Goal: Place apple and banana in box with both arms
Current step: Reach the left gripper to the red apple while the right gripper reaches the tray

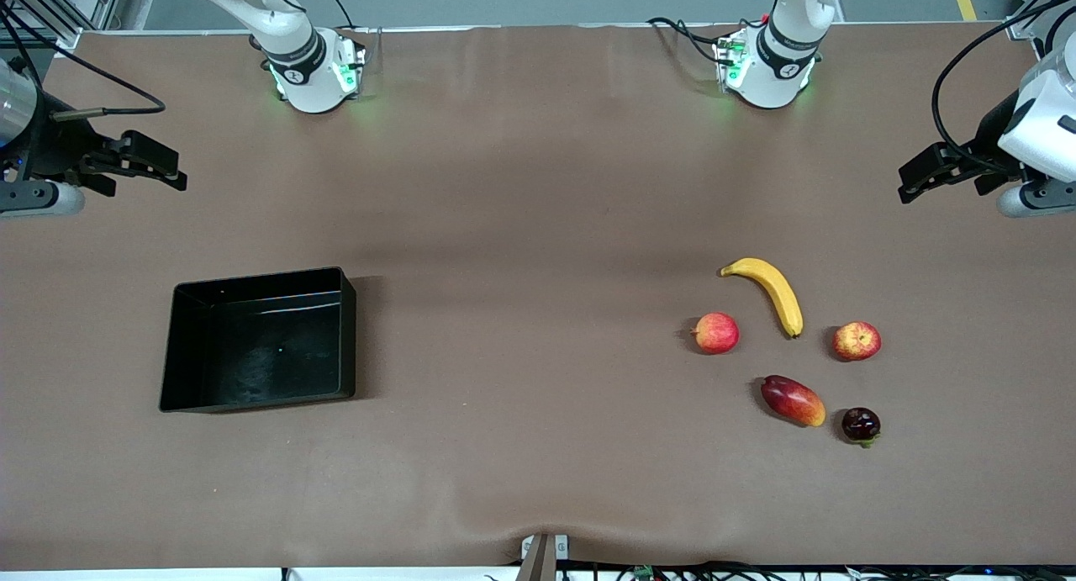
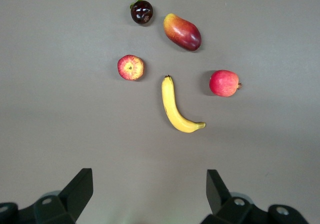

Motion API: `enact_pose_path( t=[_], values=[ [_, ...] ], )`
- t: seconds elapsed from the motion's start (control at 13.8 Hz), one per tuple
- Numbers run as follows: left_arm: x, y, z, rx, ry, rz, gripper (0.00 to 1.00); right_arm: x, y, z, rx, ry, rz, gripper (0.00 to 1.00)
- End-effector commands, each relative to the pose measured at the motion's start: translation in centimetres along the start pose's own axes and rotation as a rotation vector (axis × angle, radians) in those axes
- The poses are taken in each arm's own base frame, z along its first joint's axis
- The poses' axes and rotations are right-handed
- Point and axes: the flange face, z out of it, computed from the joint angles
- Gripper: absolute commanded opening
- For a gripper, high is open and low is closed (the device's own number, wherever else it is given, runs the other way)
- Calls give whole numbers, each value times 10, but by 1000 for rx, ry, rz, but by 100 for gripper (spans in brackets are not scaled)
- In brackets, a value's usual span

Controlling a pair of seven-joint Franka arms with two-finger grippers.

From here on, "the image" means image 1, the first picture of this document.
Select red yellow-speckled apple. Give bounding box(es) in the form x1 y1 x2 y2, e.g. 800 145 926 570
831 320 883 363

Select yellow banana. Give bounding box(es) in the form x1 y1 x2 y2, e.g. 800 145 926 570
720 257 804 341

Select black plastic box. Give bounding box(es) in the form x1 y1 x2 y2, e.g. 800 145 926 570
159 267 357 415

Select pinkish red apple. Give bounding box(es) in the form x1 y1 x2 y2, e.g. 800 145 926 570
691 312 741 356

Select red yellow mango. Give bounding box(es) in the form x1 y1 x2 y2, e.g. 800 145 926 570
760 374 827 429

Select brown table mat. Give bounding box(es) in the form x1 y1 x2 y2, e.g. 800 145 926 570
0 24 1076 570

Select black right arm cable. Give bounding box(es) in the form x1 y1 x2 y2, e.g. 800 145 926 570
0 1 167 124

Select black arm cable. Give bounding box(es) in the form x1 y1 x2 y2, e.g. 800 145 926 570
930 0 1076 177
0 1 167 124

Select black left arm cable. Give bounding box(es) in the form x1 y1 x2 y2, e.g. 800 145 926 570
930 0 1076 177

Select aluminium frame profile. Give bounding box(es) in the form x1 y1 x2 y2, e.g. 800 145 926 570
0 0 129 59
1002 0 1076 42

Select thin black base cable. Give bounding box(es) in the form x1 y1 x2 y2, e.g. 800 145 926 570
317 0 359 32

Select black base cables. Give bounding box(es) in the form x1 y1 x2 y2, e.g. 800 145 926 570
646 15 734 69

